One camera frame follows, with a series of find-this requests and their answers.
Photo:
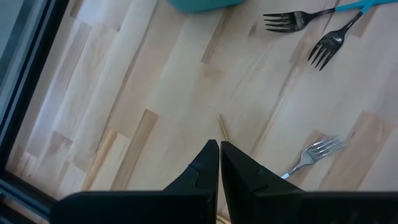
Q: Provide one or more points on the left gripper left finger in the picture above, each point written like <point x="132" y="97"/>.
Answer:
<point x="186" y="199"/>

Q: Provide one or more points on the teal green plastic bin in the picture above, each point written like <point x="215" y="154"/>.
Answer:
<point x="202" y="5"/>

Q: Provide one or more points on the black aluminium table frame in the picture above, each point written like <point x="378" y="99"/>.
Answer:
<point x="37" y="65"/>

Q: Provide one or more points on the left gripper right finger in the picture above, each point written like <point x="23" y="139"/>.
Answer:
<point x="255" y="199"/>

